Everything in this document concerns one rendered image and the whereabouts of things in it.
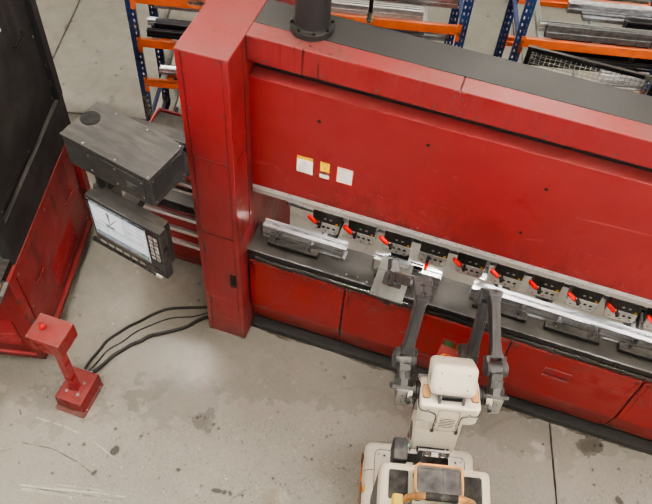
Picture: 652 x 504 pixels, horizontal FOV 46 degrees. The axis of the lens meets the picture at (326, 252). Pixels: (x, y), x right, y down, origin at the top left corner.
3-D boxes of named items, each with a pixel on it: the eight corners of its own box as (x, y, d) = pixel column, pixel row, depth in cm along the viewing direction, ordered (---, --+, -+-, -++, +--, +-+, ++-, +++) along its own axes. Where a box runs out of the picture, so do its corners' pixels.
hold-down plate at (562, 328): (543, 329, 418) (544, 326, 416) (544, 321, 421) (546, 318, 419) (598, 346, 414) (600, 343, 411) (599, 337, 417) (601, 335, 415)
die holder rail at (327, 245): (262, 235, 446) (262, 225, 438) (266, 227, 450) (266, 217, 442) (344, 260, 439) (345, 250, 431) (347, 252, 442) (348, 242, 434)
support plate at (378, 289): (369, 294, 412) (369, 293, 411) (382, 257, 427) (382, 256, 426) (401, 304, 409) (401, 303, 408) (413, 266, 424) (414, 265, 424)
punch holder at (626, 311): (602, 315, 399) (613, 298, 386) (604, 302, 404) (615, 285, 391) (631, 324, 397) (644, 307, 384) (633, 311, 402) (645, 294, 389)
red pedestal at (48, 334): (54, 408, 469) (18, 340, 402) (75, 373, 483) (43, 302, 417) (84, 419, 466) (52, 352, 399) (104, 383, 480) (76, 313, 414)
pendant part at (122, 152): (93, 247, 407) (57, 132, 339) (124, 216, 420) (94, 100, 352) (170, 290, 393) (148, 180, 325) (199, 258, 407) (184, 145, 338)
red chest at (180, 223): (143, 259, 538) (120, 161, 457) (175, 207, 567) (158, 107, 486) (209, 280, 530) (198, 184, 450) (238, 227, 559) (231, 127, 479)
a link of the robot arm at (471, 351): (480, 292, 375) (501, 294, 377) (476, 286, 380) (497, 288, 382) (459, 366, 392) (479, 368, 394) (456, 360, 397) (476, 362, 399)
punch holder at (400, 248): (381, 249, 417) (385, 230, 404) (385, 237, 422) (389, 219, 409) (408, 257, 415) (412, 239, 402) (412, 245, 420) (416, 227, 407)
